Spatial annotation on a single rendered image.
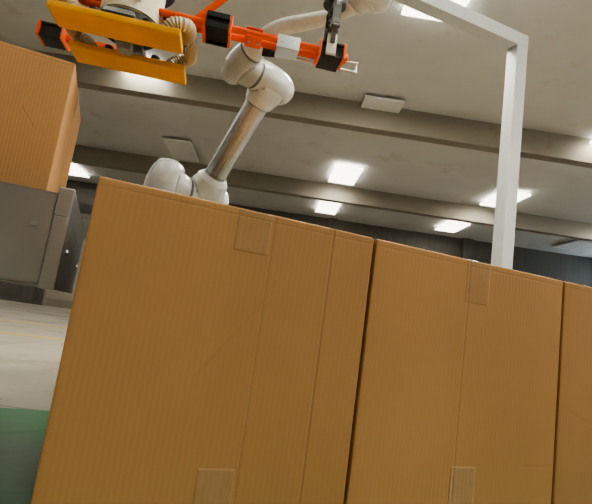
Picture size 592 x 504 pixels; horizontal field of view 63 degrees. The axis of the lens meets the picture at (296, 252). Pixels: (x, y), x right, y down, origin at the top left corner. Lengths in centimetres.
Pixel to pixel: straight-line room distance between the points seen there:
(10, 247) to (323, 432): 70
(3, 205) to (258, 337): 63
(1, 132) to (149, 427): 86
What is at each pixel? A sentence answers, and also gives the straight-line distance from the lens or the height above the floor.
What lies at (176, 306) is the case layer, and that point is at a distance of 64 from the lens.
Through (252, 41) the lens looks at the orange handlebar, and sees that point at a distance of 160.
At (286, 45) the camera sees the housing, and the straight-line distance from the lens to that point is 158.
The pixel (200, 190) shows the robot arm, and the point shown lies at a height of 94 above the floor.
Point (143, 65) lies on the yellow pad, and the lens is 165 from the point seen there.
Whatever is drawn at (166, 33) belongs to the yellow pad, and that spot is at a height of 111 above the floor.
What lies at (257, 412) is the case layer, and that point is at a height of 28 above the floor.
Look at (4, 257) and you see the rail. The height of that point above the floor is 45.
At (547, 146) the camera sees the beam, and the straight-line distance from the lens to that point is 872.
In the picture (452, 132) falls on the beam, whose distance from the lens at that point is 814.
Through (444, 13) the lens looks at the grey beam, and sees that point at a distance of 461.
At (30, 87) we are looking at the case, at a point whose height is 86.
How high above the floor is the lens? 39
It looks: 9 degrees up
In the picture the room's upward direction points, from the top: 8 degrees clockwise
